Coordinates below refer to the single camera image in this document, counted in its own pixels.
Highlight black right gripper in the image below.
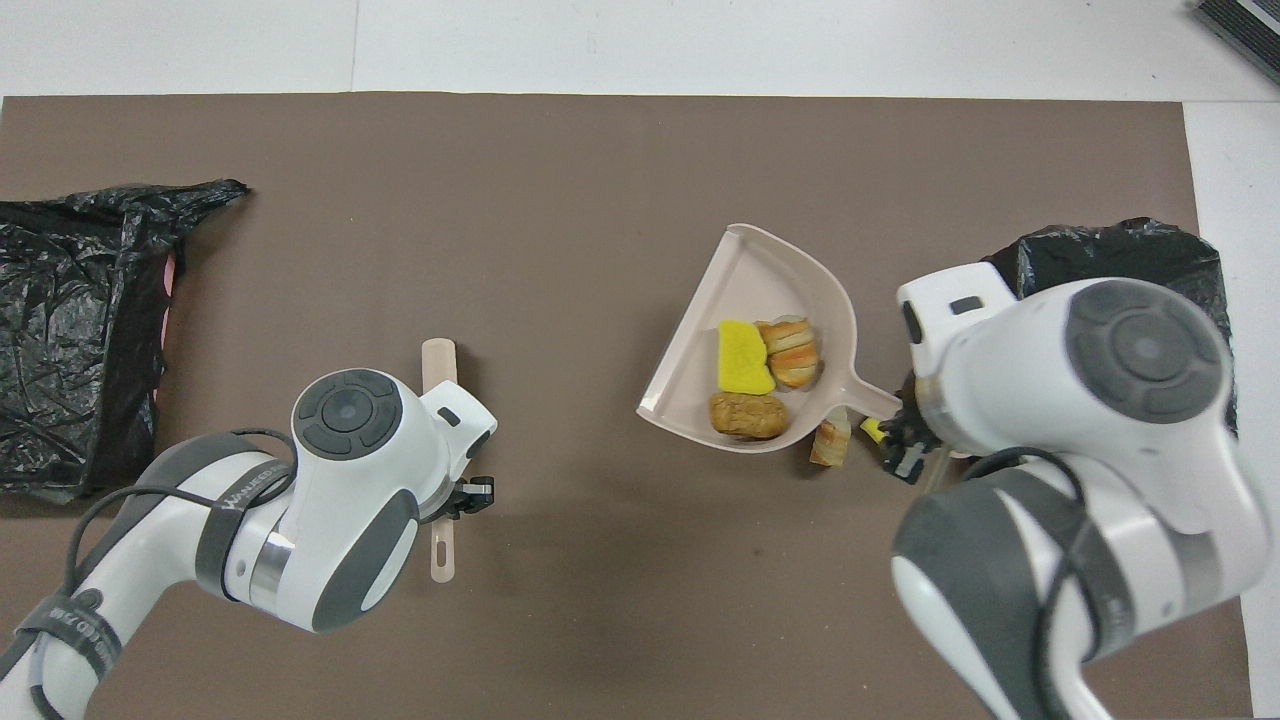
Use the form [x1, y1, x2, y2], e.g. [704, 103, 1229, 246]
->
[882, 380, 941, 483]

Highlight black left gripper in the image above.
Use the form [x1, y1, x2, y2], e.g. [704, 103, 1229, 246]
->
[440, 478, 497, 521]

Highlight striped bread roll piece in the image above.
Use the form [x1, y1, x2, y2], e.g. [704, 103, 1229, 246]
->
[810, 418, 853, 469]

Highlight beige hand brush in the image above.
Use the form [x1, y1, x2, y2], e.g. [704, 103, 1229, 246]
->
[421, 338, 461, 584]

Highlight pale round bread chunk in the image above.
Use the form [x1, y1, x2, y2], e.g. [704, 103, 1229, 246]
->
[755, 315, 821, 389]

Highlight brown fried croquette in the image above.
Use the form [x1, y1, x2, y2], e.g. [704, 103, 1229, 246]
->
[709, 391, 788, 441]

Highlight large yellow sponge piece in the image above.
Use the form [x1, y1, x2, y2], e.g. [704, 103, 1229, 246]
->
[717, 319, 776, 396]

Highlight beige plastic dustpan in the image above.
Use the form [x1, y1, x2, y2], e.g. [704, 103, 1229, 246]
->
[637, 223, 906, 455]

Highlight black plastic trash bag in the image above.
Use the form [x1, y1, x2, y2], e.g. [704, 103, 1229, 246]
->
[985, 217, 1241, 441]
[0, 178, 251, 504]

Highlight pink plastic bin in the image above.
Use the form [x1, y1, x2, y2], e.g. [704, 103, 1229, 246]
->
[155, 255, 179, 401]

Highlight brown table mat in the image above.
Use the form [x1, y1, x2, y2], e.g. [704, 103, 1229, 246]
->
[0, 92, 1254, 720]

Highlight dark grey ribbed box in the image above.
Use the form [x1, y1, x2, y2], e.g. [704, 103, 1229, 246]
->
[1190, 0, 1280, 86]

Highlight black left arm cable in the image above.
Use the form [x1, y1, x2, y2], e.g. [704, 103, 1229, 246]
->
[25, 428, 301, 720]

